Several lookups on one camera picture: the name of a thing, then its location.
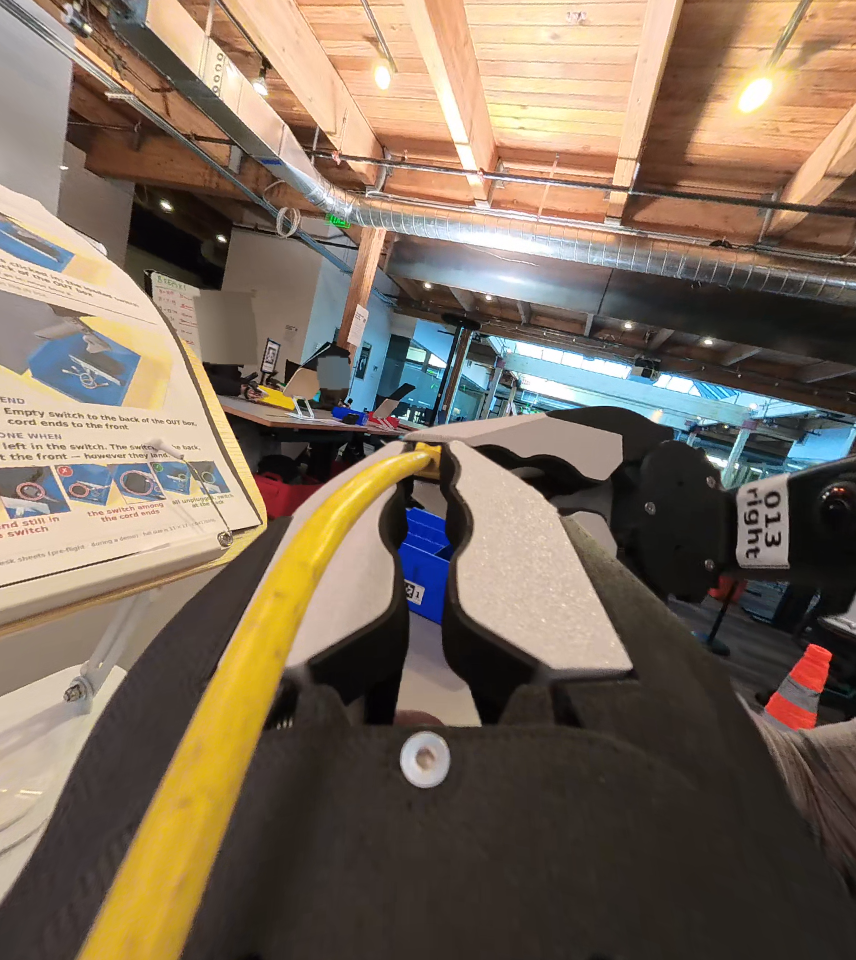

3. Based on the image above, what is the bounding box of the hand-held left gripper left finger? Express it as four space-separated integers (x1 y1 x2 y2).
257 442 412 706

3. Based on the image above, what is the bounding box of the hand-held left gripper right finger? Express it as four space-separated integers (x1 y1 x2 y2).
437 441 635 726

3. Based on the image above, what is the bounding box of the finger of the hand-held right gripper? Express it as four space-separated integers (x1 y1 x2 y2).
548 486 626 561
401 409 674 486

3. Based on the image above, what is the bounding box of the blue plastic bin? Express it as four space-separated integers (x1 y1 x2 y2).
398 508 455 625

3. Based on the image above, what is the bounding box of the yellow ethernet cable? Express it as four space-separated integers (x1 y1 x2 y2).
77 441 446 960

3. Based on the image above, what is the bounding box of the red tote bag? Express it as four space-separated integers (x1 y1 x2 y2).
255 472 324 520

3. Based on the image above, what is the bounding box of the wooden board stand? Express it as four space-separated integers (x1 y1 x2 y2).
283 367 321 418

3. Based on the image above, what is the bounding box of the orange traffic cone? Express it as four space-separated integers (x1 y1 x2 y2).
764 643 834 732

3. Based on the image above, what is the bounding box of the wooden pillar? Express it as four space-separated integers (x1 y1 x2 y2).
338 227 388 354

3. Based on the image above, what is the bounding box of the white printed board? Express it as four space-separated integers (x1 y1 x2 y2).
149 270 202 355

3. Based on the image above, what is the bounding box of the person's plaid shirt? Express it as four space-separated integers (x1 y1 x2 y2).
754 705 856 935

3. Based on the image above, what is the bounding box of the printed instruction sheet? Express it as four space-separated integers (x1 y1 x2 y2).
0 161 264 601

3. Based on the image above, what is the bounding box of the white document stand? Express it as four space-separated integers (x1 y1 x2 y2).
0 540 249 879

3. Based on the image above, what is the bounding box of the silver ventilation duct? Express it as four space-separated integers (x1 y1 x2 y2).
300 180 856 309

